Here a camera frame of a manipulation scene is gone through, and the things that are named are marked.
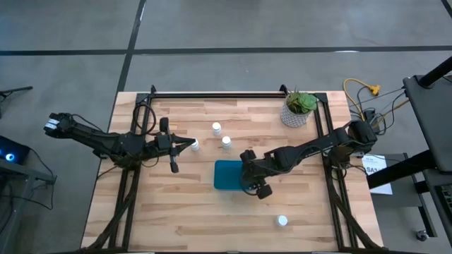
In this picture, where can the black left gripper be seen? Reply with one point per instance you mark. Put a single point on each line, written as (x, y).
(164, 124)

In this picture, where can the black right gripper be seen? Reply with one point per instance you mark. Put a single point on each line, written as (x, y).
(254, 169)

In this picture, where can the white pill bottle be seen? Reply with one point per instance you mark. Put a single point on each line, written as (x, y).
(216, 128)
(282, 220)
(226, 142)
(194, 144)

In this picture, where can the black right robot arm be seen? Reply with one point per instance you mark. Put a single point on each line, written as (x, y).
(318, 143)

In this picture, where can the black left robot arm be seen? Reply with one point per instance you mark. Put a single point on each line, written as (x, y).
(106, 141)

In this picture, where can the teal plastic basket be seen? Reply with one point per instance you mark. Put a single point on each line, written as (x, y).
(226, 174)

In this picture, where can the succulent in patterned white pot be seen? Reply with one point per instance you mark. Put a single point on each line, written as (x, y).
(293, 118)

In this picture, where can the white paper sheet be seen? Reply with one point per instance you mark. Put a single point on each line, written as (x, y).
(376, 164)

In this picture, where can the black power adapter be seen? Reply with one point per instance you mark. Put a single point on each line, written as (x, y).
(369, 114)

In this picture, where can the grey metal desk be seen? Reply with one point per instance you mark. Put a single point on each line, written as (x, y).
(28, 174)

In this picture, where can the black computer with blue light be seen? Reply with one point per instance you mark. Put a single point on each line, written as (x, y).
(10, 155)

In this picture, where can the black tripod leg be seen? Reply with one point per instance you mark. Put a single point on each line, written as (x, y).
(16, 91)

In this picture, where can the black equipment cart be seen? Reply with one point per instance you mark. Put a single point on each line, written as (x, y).
(431, 116)

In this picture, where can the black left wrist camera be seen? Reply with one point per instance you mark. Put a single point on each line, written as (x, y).
(164, 142)

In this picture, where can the black aluminium table frame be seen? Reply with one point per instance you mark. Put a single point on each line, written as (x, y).
(212, 95)

